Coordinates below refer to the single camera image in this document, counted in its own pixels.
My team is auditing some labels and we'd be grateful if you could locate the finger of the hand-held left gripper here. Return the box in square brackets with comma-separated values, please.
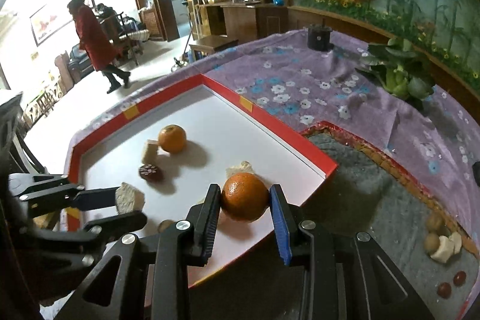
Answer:
[26, 211, 148, 268]
[9, 174, 121, 217]

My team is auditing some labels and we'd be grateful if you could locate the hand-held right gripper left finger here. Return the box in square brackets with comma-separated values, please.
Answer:
[54, 184, 223, 320]

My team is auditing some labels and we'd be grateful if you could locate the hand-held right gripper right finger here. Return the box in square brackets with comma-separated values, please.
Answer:
[269, 184, 437, 320]

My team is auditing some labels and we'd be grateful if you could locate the large pale cake piece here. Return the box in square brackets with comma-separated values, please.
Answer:
[141, 139, 160, 165]
[114, 182, 146, 214]
[226, 160, 256, 180]

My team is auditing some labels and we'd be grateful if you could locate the orange mandarin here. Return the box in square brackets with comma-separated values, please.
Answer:
[220, 172, 271, 223]
[157, 124, 187, 154]

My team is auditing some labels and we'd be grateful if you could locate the red cardboard box white inside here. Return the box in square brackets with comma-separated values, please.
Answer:
[64, 73, 338, 287]

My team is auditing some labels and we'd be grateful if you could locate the small pale cake piece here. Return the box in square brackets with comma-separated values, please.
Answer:
[449, 231, 464, 255]
[430, 235, 455, 264]

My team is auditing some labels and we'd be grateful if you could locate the dark round cookie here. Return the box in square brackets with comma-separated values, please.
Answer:
[139, 163, 163, 183]

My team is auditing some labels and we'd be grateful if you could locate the grey fleece blanket orange trim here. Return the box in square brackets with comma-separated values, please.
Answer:
[187, 119, 475, 320]

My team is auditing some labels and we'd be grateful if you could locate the dark sofa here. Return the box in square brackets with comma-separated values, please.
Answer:
[54, 44, 96, 82]

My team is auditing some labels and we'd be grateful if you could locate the wooden chair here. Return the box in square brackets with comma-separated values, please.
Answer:
[99, 10, 151, 67]

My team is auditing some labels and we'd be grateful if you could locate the purple floral tablecloth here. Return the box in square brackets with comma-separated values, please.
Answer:
[73, 28, 480, 201]

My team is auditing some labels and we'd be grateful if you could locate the small wooden table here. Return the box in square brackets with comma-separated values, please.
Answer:
[188, 34, 239, 62]

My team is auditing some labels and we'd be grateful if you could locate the black cylinder device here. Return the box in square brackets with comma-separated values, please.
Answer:
[307, 19, 334, 51]

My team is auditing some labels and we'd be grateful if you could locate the green bok choy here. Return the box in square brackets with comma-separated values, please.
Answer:
[354, 37, 437, 111]

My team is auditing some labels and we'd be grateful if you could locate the framed wall painting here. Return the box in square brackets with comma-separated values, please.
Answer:
[29, 0, 94, 47]

